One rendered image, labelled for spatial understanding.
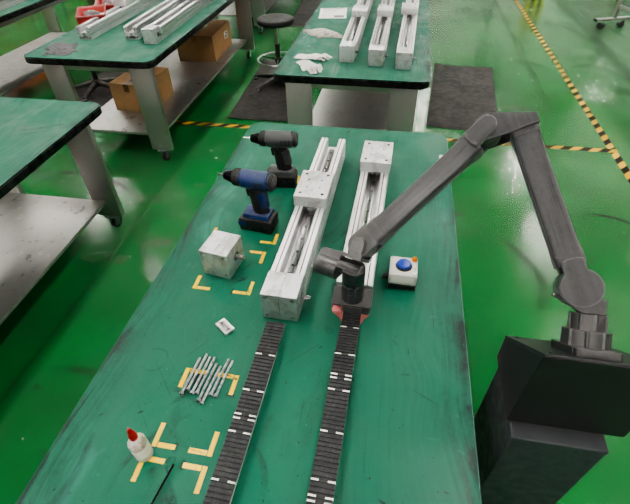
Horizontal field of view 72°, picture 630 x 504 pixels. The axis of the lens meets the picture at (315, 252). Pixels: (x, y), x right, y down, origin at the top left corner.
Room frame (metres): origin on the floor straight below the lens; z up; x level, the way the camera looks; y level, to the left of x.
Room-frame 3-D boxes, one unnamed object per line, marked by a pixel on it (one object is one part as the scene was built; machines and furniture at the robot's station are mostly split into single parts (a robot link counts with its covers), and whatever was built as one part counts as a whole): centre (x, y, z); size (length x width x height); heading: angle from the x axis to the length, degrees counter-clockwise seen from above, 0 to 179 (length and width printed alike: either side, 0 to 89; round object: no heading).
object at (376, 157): (1.45, -0.24, 0.87); 0.16 x 0.11 x 0.07; 168
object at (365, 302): (0.75, -0.09, 0.90); 0.10 x 0.07 x 0.07; 78
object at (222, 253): (0.98, 0.27, 0.83); 0.11 x 0.10 x 0.10; 70
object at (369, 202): (1.20, -0.19, 0.82); 0.80 x 0.10 x 0.09; 168
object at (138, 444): (0.40, 0.38, 0.84); 0.04 x 0.04 x 0.12
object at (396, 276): (0.90, -0.25, 0.81); 0.10 x 0.08 x 0.06; 78
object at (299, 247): (1.24, 0.00, 0.82); 0.80 x 0.10 x 0.09; 168
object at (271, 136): (1.45, 0.15, 0.89); 0.20 x 0.08 x 0.22; 83
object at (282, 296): (0.80, 0.08, 0.83); 0.12 x 0.09 x 0.10; 78
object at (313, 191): (1.24, 0.00, 0.87); 0.16 x 0.11 x 0.07; 168
